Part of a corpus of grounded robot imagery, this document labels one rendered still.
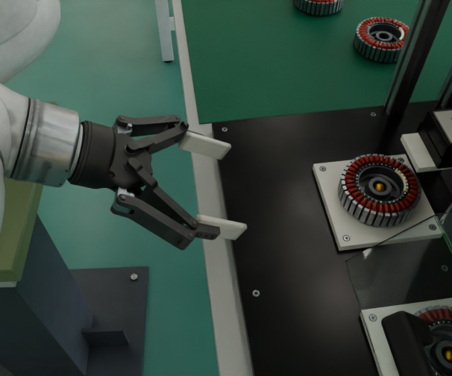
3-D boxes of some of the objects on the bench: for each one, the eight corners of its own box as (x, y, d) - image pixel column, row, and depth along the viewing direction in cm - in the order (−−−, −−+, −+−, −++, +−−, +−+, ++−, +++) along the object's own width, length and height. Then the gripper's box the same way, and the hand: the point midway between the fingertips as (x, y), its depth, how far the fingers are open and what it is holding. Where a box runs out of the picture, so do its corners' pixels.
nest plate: (339, 251, 66) (340, 246, 65) (312, 168, 75) (313, 163, 74) (441, 238, 67) (444, 233, 66) (403, 158, 76) (405, 153, 75)
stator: (350, 60, 94) (355, 44, 92) (354, 27, 101) (359, 11, 98) (409, 68, 93) (415, 52, 90) (409, 34, 100) (414, 19, 97)
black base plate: (294, 620, 45) (297, 623, 43) (211, 131, 83) (211, 121, 81) (744, 534, 49) (764, 533, 47) (466, 105, 87) (471, 95, 85)
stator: (349, 233, 66) (355, 218, 63) (328, 171, 73) (333, 155, 70) (426, 224, 67) (435, 209, 64) (398, 164, 74) (405, 148, 71)
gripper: (69, 99, 64) (209, 139, 74) (56, 263, 49) (232, 286, 59) (86, 57, 59) (233, 107, 69) (77, 224, 44) (265, 257, 54)
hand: (226, 187), depth 64 cm, fingers open, 13 cm apart
